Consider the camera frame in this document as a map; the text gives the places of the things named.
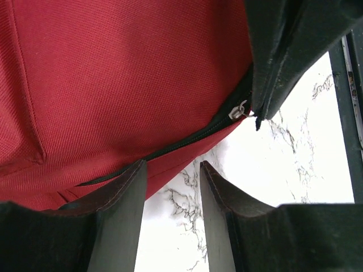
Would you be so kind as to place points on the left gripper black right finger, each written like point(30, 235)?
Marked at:
point(245, 234)

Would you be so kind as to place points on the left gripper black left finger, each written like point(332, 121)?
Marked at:
point(98, 232)

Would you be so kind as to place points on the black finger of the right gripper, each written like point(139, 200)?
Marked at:
point(287, 38)

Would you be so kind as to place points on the red backpack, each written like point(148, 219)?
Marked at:
point(90, 87)

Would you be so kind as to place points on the black mounting base plate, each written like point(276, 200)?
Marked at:
point(346, 64)

